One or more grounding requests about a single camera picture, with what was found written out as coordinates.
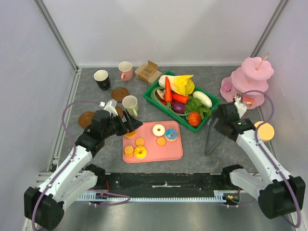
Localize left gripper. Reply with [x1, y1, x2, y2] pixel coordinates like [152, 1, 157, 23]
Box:
[102, 109, 142, 139]

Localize chocolate cake slice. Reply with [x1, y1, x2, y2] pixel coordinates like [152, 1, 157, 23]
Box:
[232, 95, 239, 101]

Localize red striped cake slice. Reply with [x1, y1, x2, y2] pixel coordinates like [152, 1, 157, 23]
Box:
[242, 97, 255, 106]

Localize pink macaron cake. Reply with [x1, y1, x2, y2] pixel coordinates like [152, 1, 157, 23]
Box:
[221, 82, 232, 92]

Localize brown saucer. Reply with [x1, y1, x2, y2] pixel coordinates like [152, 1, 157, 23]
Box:
[111, 87, 129, 103]
[78, 111, 95, 129]

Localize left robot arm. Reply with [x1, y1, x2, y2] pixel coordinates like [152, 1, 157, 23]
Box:
[24, 110, 143, 231]

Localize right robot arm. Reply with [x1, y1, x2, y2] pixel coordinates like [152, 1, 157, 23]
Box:
[211, 103, 306, 219]

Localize round biscuit upper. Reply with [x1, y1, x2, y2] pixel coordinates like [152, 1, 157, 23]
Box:
[135, 138, 145, 146]

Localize round biscuit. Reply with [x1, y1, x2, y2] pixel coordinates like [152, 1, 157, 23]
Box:
[135, 138, 145, 146]
[156, 137, 166, 146]

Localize green mug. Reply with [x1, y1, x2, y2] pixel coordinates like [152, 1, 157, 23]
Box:
[122, 95, 138, 116]

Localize stacked biscuits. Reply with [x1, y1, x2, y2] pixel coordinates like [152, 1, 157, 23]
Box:
[124, 145, 134, 158]

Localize white radish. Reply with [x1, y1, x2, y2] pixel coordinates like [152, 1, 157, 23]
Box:
[192, 91, 212, 108]

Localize small orange pumpkin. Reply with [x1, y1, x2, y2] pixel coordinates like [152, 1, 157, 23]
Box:
[188, 112, 202, 128]

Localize yellow glazed donut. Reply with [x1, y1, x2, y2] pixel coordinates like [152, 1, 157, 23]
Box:
[133, 146, 147, 160]

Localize green leafy vegetable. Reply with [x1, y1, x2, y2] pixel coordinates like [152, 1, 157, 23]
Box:
[185, 95, 212, 120]

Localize white glazed donut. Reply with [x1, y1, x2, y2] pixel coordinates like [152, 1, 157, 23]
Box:
[152, 124, 166, 137]

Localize green vegetable crate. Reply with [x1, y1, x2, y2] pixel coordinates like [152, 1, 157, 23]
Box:
[144, 71, 219, 132]

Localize yellow round sponge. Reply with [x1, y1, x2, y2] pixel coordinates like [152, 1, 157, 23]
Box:
[258, 123, 275, 142]

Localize round biscuit right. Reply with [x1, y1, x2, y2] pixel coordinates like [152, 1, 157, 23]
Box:
[156, 137, 166, 146]

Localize pink serving tray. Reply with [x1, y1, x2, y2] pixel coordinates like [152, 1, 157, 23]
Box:
[123, 121, 183, 164]

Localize pink three-tier cake stand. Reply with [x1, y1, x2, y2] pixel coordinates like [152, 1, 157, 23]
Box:
[220, 53, 274, 110]

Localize purple onion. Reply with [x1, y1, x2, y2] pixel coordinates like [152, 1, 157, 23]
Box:
[171, 102, 185, 114]

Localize mushroom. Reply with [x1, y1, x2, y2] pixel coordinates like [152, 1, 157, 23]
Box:
[156, 90, 165, 101]

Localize green long beans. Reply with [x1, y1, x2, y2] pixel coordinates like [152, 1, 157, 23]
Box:
[150, 87, 190, 116]

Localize blue sprinkled donut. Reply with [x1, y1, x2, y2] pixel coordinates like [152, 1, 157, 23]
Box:
[165, 128, 178, 142]

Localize lying carrot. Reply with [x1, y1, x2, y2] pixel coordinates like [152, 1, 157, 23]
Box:
[171, 92, 189, 104]

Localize black mug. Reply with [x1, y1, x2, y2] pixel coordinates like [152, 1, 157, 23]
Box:
[93, 70, 111, 90]

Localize napa cabbage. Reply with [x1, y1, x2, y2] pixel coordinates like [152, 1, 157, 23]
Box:
[158, 75, 195, 96]

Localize upright carrot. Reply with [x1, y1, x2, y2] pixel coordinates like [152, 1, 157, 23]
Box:
[165, 77, 172, 103]

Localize pink mug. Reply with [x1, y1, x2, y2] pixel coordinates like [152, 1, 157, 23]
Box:
[118, 61, 133, 81]

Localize cardboard box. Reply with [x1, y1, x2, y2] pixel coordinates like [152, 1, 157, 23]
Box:
[135, 61, 162, 86]

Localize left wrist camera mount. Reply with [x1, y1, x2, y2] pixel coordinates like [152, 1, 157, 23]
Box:
[99, 99, 118, 117]

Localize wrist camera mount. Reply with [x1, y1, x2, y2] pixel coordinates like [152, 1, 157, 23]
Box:
[233, 96, 247, 119]
[99, 99, 118, 117]

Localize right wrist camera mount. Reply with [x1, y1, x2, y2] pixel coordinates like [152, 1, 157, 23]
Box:
[233, 96, 247, 119]

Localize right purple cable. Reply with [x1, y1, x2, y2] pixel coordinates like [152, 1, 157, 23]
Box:
[222, 90, 303, 229]

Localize purple cable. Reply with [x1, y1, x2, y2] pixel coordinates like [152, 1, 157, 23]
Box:
[222, 90, 303, 229]
[31, 100, 132, 231]

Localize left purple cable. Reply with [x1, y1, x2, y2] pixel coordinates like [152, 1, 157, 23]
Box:
[31, 100, 132, 231]

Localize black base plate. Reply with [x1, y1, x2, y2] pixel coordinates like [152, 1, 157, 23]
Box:
[94, 173, 237, 198]

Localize white cable duct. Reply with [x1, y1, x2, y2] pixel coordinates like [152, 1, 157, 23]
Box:
[76, 191, 226, 203]

